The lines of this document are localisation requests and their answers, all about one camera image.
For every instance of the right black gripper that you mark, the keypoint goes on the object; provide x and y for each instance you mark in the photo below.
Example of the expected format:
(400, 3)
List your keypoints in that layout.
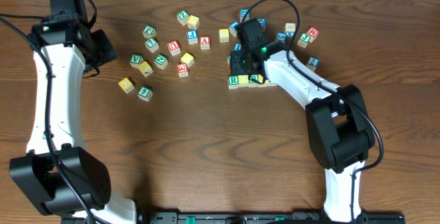
(234, 66)

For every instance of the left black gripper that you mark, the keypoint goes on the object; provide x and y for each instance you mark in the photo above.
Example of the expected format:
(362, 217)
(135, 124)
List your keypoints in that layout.
(101, 50)

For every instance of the yellow O block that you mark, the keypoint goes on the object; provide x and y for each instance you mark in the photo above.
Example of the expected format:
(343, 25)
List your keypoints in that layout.
(262, 81)
(243, 81)

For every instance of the green R block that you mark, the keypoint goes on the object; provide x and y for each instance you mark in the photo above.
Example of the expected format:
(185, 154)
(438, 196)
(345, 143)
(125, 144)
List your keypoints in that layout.
(233, 82)

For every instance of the green B block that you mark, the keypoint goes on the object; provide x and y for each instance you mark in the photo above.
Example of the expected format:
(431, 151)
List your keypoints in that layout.
(253, 80)

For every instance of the blue T block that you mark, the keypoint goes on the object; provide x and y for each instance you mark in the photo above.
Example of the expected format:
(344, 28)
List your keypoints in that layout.
(272, 84)

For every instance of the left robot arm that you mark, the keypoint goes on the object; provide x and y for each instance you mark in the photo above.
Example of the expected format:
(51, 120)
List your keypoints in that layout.
(57, 174)

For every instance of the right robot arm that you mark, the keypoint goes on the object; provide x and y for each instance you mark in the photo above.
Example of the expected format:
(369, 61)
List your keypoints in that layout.
(338, 132)

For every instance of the yellow S block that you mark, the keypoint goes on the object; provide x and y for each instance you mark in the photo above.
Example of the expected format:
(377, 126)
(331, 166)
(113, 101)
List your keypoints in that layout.
(224, 35)

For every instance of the blue L block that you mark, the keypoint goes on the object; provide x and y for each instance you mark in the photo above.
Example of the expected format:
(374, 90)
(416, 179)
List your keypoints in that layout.
(233, 28)

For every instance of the green V block left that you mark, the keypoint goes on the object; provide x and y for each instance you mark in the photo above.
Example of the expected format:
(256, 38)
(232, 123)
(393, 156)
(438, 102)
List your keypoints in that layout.
(136, 60)

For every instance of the yellow C block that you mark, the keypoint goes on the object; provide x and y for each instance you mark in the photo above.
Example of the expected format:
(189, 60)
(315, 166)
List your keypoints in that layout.
(127, 84)

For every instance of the red A block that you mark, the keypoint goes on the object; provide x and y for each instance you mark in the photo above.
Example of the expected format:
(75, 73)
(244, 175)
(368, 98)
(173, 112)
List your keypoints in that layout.
(204, 42)

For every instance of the blue D block near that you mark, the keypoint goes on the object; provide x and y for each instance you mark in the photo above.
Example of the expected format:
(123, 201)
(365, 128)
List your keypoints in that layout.
(262, 22)

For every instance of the blue d block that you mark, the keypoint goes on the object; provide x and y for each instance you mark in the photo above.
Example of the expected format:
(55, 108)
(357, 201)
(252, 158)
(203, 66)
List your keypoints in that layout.
(244, 15)
(262, 22)

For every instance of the blue 5 block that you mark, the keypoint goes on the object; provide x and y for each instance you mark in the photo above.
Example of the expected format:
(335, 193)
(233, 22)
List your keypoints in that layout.
(281, 36)

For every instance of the yellow X block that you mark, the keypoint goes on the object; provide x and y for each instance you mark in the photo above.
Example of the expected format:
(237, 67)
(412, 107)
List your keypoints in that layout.
(145, 69)

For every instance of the blue D block far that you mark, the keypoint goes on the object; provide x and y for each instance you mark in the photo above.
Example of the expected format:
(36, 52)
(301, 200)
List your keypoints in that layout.
(244, 15)

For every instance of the green block far left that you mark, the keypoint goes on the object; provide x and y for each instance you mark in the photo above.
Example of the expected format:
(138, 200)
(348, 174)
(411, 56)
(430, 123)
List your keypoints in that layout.
(149, 32)

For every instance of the green 7 block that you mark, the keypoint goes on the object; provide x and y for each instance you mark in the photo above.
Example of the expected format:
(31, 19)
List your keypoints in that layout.
(152, 45)

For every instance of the yellow block middle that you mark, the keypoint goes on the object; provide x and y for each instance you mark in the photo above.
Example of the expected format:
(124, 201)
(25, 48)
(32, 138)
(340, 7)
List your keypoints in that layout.
(188, 59)

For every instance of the blue X block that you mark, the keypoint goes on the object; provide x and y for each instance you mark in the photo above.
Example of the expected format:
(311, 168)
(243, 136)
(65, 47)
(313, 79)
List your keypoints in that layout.
(290, 29)

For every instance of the blue P block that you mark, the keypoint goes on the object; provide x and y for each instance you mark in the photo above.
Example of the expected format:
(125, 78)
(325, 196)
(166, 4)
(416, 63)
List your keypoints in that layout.
(192, 37)

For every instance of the red E block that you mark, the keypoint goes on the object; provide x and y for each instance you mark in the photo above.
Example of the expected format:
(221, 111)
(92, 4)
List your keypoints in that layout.
(182, 70)

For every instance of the green N block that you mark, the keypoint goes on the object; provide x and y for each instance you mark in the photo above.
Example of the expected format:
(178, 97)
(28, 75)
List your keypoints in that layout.
(161, 61)

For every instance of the green 4 block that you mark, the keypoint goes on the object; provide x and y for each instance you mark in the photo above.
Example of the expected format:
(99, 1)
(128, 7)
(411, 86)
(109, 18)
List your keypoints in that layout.
(145, 94)

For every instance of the yellow block far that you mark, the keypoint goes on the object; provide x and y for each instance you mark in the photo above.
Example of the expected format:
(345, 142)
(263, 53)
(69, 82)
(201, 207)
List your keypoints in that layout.
(193, 22)

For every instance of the green J block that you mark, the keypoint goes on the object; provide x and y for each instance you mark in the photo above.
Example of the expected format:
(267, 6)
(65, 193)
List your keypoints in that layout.
(303, 40)

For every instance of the blue 2 block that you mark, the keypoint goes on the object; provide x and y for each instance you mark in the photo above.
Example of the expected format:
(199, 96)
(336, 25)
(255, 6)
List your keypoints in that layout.
(313, 63)

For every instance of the red U block left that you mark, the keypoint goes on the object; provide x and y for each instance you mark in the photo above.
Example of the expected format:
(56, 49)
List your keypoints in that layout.
(174, 47)

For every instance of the red M block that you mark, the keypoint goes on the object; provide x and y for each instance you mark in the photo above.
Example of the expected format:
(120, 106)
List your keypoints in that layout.
(313, 33)

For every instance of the green Z block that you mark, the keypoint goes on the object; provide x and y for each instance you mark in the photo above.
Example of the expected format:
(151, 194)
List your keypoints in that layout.
(183, 17)

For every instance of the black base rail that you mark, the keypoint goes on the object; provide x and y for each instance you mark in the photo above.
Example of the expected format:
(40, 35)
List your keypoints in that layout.
(295, 217)

